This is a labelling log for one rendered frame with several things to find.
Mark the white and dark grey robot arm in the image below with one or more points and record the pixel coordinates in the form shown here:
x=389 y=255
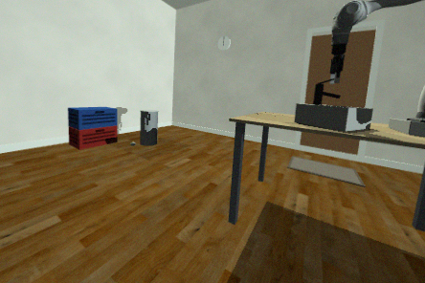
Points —
x=354 y=12

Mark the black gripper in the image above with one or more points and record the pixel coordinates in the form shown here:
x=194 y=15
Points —
x=338 y=61

